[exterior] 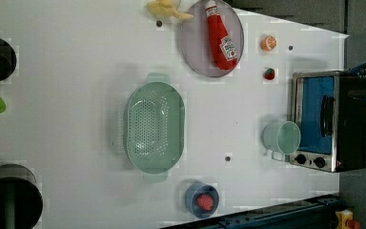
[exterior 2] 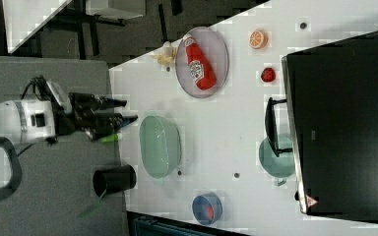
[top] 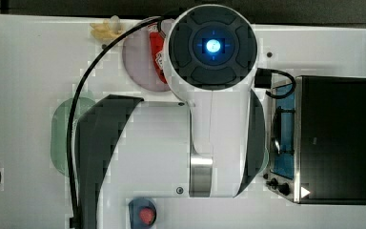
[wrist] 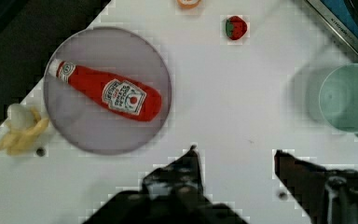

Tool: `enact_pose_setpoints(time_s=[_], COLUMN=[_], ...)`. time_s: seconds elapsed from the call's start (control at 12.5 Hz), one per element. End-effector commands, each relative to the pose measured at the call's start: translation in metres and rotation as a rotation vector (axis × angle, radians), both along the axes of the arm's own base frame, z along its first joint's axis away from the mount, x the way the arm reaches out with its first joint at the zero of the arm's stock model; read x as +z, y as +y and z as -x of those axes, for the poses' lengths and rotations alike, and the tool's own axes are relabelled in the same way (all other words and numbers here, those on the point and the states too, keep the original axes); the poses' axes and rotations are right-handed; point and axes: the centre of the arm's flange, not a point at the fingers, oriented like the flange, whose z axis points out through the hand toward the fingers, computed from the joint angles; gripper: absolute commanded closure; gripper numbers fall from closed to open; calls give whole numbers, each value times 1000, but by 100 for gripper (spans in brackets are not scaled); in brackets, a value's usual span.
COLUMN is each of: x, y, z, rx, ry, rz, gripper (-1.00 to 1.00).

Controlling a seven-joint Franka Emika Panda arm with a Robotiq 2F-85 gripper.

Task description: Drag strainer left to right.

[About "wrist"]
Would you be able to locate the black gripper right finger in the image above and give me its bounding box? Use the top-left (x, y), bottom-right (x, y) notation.
top-left (274, 150), bottom-right (358, 224)

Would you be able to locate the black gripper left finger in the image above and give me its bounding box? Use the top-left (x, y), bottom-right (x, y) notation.
top-left (83, 146), bottom-right (248, 224)

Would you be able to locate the red ketchup bottle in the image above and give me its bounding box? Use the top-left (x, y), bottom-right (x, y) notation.
top-left (48, 59), bottom-right (162, 121)

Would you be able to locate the mint green mug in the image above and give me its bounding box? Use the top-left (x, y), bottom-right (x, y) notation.
top-left (305, 63), bottom-right (358, 137)

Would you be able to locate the grey round plate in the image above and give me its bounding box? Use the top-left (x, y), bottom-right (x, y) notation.
top-left (44, 27), bottom-right (172, 155)

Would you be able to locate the peeled toy banana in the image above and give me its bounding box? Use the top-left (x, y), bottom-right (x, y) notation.
top-left (0, 104), bottom-right (49, 156)

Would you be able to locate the black toaster oven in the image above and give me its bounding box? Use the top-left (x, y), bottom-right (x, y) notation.
top-left (302, 0), bottom-right (358, 56)

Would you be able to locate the toy strawberry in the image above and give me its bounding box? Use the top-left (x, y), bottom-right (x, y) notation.
top-left (225, 16), bottom-right (248, 40)

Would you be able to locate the toy orange slice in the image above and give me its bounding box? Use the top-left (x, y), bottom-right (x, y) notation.
top-left (176, 0), bottom-right (201, 9)

